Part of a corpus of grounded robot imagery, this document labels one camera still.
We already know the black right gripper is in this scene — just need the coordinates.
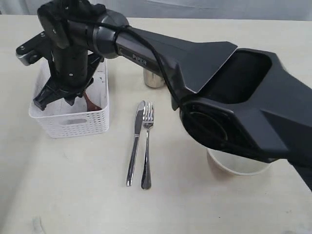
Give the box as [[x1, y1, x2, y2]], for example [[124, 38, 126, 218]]
[[33, 71, 94, 111]]

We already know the white perforated plastic basket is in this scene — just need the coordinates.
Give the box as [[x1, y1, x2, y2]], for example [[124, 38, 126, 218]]
[[28, 60, 110, 138]]

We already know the brown wooden spoon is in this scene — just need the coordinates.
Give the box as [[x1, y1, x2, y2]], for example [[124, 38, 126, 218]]
[[83, 91, 102, 112]]

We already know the silver metal fork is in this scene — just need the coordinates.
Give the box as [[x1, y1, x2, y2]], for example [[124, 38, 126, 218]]
[[141, 102, 154, 190]]

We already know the shiny steel cup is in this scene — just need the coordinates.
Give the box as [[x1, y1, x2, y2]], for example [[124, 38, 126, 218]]
[[143, 69, 165, 88]]

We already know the white ceramic bowl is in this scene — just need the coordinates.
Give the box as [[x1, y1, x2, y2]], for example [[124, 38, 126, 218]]
[[207, 148, 271, 176]]

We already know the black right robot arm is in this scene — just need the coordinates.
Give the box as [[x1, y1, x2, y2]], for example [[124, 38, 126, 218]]
[[34, 0, 312, 186]]

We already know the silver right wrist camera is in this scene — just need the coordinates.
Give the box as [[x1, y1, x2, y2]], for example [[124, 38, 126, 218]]
[[16, 31, 53, 66]]

